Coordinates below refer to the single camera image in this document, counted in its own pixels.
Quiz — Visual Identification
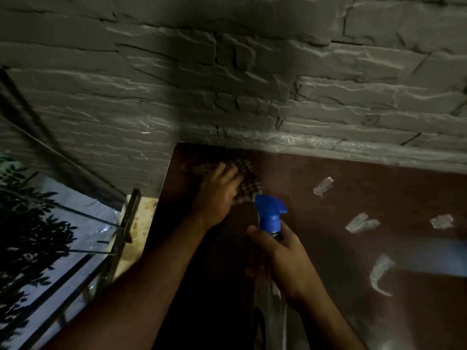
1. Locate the beige stone ledge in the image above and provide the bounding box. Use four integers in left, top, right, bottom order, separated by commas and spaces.
111, 195, 159, 283

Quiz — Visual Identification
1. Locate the curved clear tape scrap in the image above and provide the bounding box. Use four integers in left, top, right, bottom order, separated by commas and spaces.
369, 254, 396, 298

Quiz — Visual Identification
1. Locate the metal balcony railing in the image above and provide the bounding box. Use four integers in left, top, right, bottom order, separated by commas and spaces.
0, 189, 142, 350

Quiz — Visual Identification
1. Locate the clear spray bottle blue nozzle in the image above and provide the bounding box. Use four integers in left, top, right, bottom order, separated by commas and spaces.
251, 194, 293, 350

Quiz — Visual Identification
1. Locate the person's left forearm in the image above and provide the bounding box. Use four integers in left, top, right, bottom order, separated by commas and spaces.
42, 210, 234, 350

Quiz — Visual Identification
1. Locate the squarish clear tape scrap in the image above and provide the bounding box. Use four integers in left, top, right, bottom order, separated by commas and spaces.
429, 214, 455, 230

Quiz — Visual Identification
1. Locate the small clear tape scrap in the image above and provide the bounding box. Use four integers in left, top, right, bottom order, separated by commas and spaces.
313, 176, 334, 198

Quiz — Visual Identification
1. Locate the person's left hand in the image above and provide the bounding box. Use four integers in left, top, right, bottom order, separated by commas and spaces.
190, 162, 243, 231

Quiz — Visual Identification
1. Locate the leafy green tree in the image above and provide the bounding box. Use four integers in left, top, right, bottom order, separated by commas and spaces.
0, 156, 78, 341

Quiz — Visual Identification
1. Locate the torn clear tape scrap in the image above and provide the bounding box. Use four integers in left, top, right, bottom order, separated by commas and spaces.
345, 212, 381, 234

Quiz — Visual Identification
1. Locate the dark slanted metal bar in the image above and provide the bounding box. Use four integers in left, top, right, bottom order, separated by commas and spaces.
0, 67, 126, 212

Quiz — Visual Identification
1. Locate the person's right hand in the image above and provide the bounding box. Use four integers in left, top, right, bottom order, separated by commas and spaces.
247, 220, 323, 309

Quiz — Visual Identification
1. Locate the checked brown cleaning cloth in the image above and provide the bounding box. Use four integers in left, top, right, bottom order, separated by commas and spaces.
191, 157, 264, 207

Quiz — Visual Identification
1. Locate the person's right forearm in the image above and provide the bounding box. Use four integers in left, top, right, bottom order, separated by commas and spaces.
287, 284, 368, 350

